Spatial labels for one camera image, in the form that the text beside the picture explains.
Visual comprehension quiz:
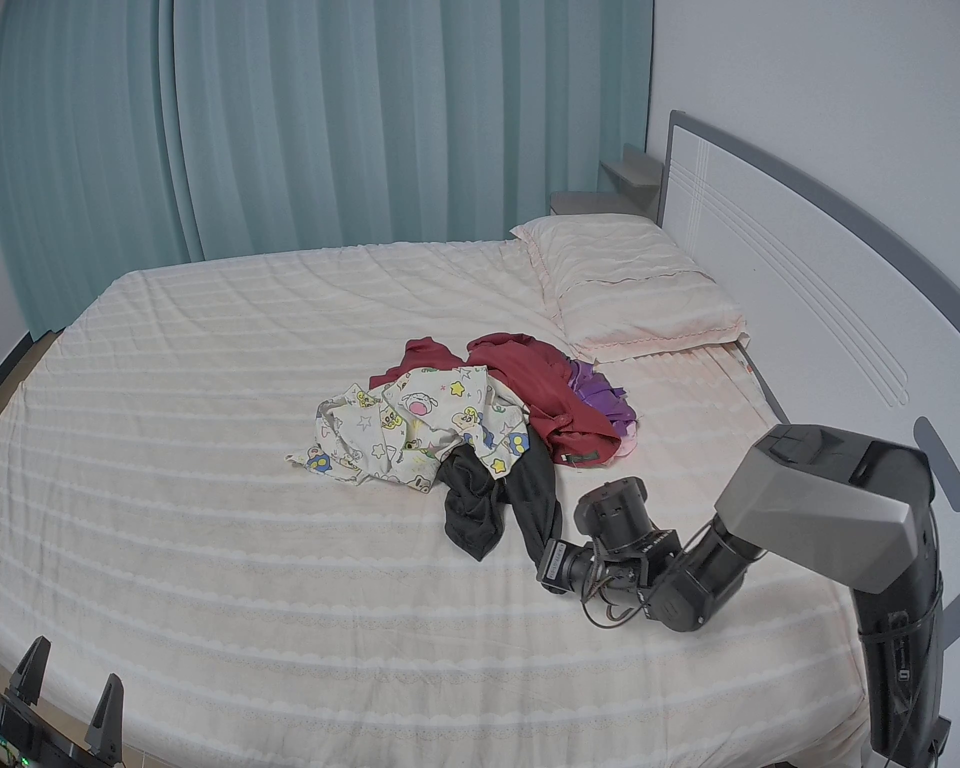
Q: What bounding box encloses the white printed pyjama top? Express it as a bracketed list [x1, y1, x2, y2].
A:
[283, 366, 532, 494]

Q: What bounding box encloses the purple garment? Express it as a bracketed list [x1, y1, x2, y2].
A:
[566, 358, 640, 459]

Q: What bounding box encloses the grey bedside table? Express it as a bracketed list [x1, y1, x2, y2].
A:
[549, 142, 667, 225]

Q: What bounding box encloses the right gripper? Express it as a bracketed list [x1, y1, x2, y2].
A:
[535, 537, 601, 597]

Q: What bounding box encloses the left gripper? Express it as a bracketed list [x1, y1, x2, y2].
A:
[0, 636, 125, 768]

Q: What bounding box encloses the bed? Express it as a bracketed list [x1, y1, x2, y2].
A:
[0, 111, 960, 768]

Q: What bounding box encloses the black T-shirt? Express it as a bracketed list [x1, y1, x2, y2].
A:
[438, 431, 565, 575]

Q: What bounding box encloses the dark red garment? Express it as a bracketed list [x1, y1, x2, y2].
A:
[369, 332, 622, 468]

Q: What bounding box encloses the blue-green curtain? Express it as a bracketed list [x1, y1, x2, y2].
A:
[159, 0, 655, 264]
[0, 0, 198, 340]

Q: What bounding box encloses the cream pillow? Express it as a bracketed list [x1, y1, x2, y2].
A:
[510, 213, 751, 365]

